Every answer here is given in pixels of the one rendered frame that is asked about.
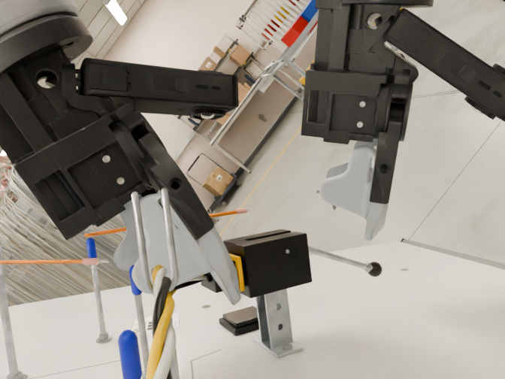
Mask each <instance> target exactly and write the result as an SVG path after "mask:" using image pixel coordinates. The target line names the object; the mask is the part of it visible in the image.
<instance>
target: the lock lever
mask: <svg viewBox="0 0 505 379"><path fill-rule="evenodd" d="M308 250H309V253H314V254H316V255H319V256H323V257H325V258H329V259H333V260H336V261H338V262H343V263H346V264H348V265H353V266H355V267H359V268H363V269H364V270H365V271H366V272H370V271H371V270H372V269H373V266H372V265H371V264H370V263H369V262H366V263H362V262H358V261H355V260H352V259H348V258H345V257H342V256H338V255H335V254H333V253H329V252H325V251H323V250H319V249H316V248H314V247H310V246H308Z"/></svg>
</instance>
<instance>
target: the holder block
mask: <svg viewBox="0 0 505 379"><path fill-rule="evenodd" d="M223 242H224V244H225V246H226V248H227V251H228V253H232V254H234V255H237V256H241V257H243V268H244V274H245V281H246V285H245V286H244V288H245V290H244V291H240V293H241V294H243V295H245V296H247V297H249V298H254V297H257V296H262V295H265V294H268V293H273V292H276V291H280V290H284V289H288V288H291V287H296V286H299V285H302V284H305V283H310V282H312V276H311V269H310V256H309V250H308V243H307V233H303V232H291V231H289V230H285V229H278V230H274V231H269V232H263V233H259V234H254V235H248V236H243V237H239V238H232V239H228V240H224V241H223ZM286 250H289V253H286Z"/></svg>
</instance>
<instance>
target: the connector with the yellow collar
mask: <svg viewBox="0 0 505 379"><path fill-rule="evenodd" d="M241 264H242V270H243V282H244V286H245V285H246V281H245V274H244V268H243V257H241ZM204 276H207V279H206V280H203V281H202V282H201V285H202V286H203V287H205V288H207V289H209V290H211V291H213V292H215V293H220V292H222V290H221V288H220V287H219V285H218V284H217V282H216V281H215V280H214V278H213V276H212V274H211V273H210V272H209V273H206V274H204Z"/></svg>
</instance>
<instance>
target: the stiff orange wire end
mask: <svg viewBox="0 0 505 379"><path fill-rule="evenodd" d="M253 210H255V208H250V209H247V208H240V209H237V210H235V211H226V212H220V213H215V214H209V216H210V218H211V217H221V216H225V215H230V214H245V213H246V212H247V211H253ZM125 231H126V227H124V228H118V229H109V230H104V231H99V232H90V233H85V234H84V235H83V236H84V237H91V236H98V235H106V234H111V233H117V232H125Z"/></svg>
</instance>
